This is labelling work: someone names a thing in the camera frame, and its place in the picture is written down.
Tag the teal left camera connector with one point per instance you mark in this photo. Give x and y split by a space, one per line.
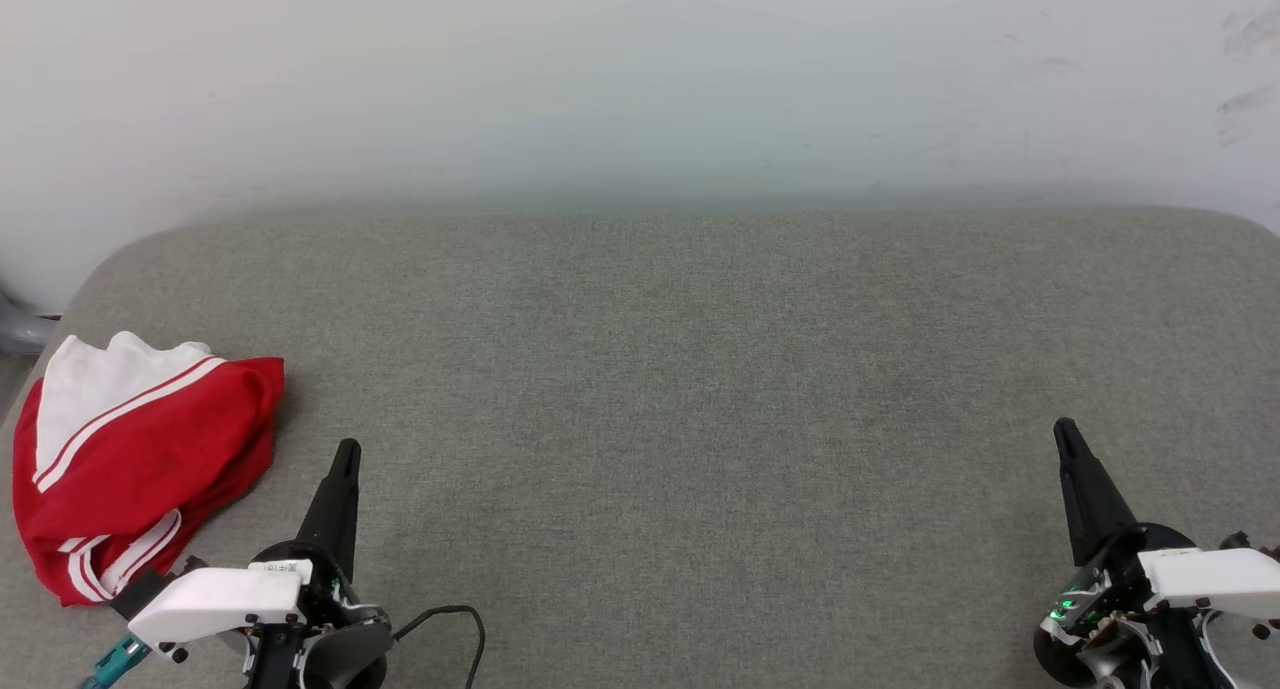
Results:
115 661

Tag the grey plastic object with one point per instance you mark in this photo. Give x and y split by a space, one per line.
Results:
20 329

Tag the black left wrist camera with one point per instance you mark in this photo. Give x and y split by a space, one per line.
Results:
138 591

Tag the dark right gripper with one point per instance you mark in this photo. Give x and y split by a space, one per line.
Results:
1120 594

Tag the red and white shirt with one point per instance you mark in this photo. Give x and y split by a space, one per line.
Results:
150 449

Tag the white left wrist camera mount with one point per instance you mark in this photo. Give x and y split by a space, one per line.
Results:
215 599

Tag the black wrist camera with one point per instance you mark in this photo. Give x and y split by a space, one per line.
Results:
1250 544
138 591

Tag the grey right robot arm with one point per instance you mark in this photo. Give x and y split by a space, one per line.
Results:
1112 661

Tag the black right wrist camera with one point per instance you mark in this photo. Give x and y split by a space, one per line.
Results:
1250 544

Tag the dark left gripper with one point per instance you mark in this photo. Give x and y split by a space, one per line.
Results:
335 601

